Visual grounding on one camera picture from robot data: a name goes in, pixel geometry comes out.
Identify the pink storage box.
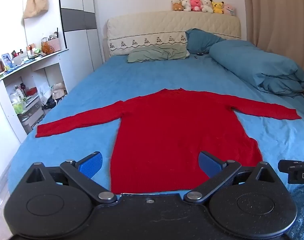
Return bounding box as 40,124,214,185
49,38,61,52

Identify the bed with blue sheet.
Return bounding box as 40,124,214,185
8,54,304,205

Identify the green packet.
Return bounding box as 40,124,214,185
13,101,26,115

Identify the beige curtain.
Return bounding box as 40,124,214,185
242,0,304,96

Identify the beige quilted headboard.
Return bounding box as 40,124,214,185
107,10,242,57

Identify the blue pillow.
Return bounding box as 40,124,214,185
185,28,226,54

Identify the green pillow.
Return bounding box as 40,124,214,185
127,44,189,63

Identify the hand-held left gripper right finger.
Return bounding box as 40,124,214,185
184,151,278,203

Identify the red knit sweater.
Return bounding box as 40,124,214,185
35,88,302,194

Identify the row of plush toys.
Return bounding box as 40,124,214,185
171,0,236,15

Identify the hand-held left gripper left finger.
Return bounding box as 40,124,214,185
25,151,118,204

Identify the white shelf desk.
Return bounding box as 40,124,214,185
0,47,68,143

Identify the brown teddy bear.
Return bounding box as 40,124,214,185
41,42,54,56

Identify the white and grey wardrobe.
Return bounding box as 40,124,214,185
59,0,104,93

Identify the blue duvet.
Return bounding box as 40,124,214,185
209,40,304,97

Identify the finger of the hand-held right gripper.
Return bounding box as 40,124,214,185
278,159,304,173

